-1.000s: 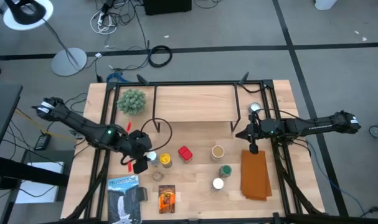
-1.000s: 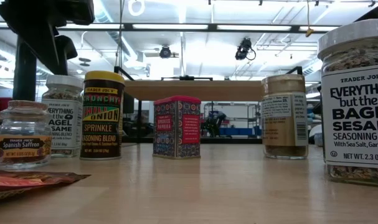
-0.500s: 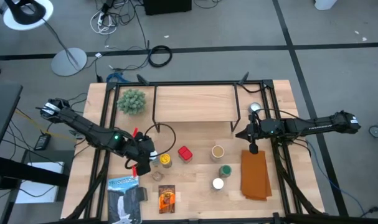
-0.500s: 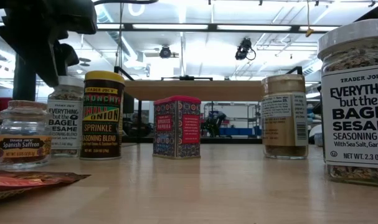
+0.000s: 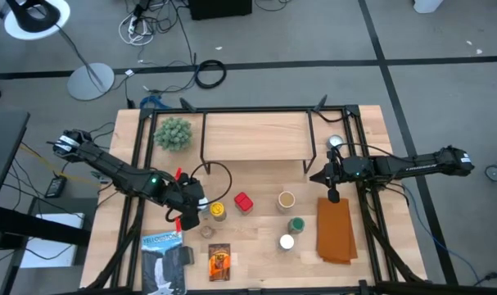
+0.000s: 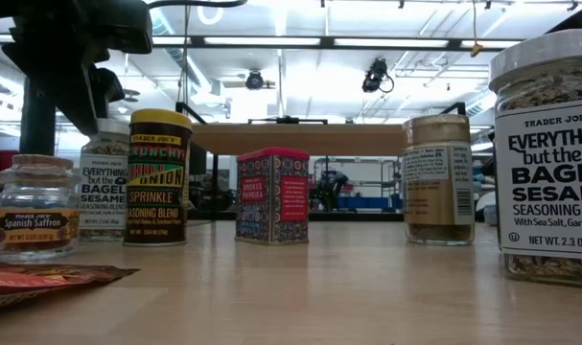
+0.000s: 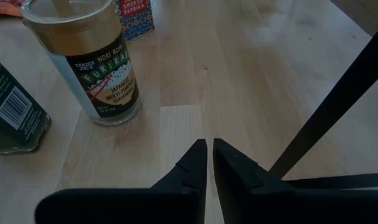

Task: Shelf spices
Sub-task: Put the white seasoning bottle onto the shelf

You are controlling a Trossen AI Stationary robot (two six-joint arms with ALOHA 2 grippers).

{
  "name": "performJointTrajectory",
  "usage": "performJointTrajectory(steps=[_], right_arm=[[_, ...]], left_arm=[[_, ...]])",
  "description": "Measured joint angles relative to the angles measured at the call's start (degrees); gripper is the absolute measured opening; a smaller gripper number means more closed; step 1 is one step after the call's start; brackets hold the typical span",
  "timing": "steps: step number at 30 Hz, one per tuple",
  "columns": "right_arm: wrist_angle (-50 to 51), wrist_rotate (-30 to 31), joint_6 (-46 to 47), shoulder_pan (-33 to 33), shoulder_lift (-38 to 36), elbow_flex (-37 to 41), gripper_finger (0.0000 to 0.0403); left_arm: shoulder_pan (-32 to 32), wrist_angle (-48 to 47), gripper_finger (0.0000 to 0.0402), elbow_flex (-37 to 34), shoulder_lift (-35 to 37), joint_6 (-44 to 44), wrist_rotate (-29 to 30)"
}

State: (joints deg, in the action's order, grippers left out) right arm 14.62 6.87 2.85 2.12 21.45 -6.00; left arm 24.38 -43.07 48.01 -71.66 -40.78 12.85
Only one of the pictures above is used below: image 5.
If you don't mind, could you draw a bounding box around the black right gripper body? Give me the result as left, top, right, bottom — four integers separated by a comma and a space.
324, 149, 350, 205

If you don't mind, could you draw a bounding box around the white box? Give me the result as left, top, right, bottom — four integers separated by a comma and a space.
19, 211, 86, 270

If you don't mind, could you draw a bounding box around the red-lidded smoked paprika tin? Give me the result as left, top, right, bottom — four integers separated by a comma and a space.
233, 191, 255, 216

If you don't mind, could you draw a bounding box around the black box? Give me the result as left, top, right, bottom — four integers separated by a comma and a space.
188, 0, 253, 20

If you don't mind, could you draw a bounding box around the black power adapter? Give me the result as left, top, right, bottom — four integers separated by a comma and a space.
44, 175, 68, 199

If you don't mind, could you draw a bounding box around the white container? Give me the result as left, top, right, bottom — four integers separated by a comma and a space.
413, 0, 445, 14

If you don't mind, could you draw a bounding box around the black metal rig frame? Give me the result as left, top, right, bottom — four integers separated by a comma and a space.
82, 102, 433, 295

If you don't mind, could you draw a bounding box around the orange snack packet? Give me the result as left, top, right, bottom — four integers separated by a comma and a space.
207, 243, 232, 283

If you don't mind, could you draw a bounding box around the furikake jar with tan lid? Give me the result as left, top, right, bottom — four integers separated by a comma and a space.
276, 190, 297, 214

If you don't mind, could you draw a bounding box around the white power strip with cables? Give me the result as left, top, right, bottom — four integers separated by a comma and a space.
117, 10, 156, 47

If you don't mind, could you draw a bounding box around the blue cable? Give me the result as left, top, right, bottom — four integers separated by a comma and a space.
139, 94, 172, 111
397, 182, 497, 288

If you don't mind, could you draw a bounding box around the yellow-lidded chili onion jar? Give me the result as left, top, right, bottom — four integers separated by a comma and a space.
209, 201, 228, 223

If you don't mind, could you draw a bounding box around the small round white-topped pot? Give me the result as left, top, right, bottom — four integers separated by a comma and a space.
326, 134, 346, 151

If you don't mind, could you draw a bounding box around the orange folded cloth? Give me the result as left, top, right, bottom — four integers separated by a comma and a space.
315, 197, 359, 266

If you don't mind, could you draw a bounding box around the black cable loop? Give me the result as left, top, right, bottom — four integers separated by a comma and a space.
189, 161, 233, 207

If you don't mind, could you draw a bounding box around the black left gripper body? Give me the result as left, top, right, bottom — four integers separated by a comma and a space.
165, 178, 198, 218

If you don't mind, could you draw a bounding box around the black coiled cable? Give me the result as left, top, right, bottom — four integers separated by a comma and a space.
194, 59, 228, 90

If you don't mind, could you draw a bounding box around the floor lamp with grey base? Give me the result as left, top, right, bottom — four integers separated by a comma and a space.
2, 0, 116, 102

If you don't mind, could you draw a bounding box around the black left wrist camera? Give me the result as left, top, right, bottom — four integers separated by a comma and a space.
189, 181, 206, 202

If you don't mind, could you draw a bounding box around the green-lidded spice jar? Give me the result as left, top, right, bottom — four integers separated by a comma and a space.
287, 216, 306, 236

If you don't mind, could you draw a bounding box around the green succulent in white pot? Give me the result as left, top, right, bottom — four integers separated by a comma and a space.
152, 116, 194, 152

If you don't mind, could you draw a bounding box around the black desk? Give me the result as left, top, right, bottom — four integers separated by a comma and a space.
0, 109, 93, 251

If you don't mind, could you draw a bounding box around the wooden shelf with black legs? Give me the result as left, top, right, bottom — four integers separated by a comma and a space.
199, 107, 318, 175

